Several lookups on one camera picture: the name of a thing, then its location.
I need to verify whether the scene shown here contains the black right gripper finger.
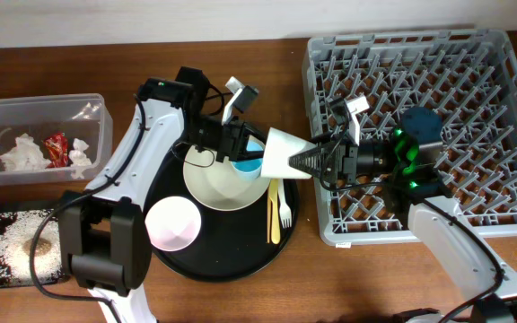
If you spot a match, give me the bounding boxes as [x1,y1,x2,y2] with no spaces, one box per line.
[310,132,346,148]
[288,157,330,181]

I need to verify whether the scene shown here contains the cream plastic cup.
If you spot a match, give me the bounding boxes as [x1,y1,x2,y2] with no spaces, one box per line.
[260,127,315,179]

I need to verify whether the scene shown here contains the pink small bowl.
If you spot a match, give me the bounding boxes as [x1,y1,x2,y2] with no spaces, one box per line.
[145,196,202,252]

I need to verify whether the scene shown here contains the small white tissue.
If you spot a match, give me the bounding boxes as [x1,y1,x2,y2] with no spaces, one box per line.
[68,138,92,179]

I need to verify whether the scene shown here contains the red snack wrapper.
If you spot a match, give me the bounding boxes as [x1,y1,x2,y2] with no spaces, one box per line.
[43,132,68,168]

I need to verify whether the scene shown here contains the brown cookie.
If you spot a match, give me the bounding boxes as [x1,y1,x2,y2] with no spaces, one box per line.
[22,238,53,257]

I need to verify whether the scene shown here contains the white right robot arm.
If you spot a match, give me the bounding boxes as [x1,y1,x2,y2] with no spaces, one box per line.
[307,106,517,322]

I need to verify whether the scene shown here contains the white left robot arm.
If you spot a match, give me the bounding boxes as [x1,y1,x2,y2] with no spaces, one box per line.
[56,66,267,322]

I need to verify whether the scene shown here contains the grey dishwasher rack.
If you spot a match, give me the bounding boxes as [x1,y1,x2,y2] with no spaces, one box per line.
[302,30,517,238]

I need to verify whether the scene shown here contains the clear plastic waste bin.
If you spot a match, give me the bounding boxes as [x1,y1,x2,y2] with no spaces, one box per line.
[0,93,113,186]

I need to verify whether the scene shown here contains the light blue plastic cup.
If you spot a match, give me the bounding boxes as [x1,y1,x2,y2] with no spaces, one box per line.
[231,140,264,180]

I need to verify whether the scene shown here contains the cream round plate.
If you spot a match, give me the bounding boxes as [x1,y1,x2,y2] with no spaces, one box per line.
[183,146,269,212]

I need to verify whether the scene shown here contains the yellow plastic knife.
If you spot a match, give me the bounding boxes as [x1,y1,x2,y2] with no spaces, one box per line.
[267,179,281,244]

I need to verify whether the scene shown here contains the wooden chopstick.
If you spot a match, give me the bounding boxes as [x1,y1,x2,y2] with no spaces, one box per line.
[267,187,272,243]

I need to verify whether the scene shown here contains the white plastic fork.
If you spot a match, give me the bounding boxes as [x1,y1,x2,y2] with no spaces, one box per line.
[278,179,292,229]

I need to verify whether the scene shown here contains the black round tray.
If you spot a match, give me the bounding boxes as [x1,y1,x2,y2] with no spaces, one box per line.
[145,146,294,283]

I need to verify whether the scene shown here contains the large crumpled white tissue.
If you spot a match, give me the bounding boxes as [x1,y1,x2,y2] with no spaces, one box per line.
[0,134,51,171]

